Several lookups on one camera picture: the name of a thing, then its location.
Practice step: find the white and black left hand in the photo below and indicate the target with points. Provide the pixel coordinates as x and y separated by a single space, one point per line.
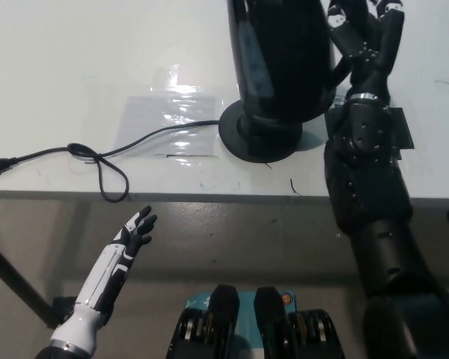
123 247

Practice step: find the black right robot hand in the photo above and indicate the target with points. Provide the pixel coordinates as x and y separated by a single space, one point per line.
374 63

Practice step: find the black tape patch on table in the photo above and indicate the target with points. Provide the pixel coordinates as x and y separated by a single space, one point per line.
402 127

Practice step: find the black table leg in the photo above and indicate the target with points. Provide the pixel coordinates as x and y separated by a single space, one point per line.
7 271

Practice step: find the clear plastic sheet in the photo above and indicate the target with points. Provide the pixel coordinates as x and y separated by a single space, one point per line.
146 112

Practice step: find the round black kettle base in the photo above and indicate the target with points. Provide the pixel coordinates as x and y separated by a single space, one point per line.
239 144

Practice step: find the black electric kettle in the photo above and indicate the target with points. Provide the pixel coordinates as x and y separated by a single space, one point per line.
284 56

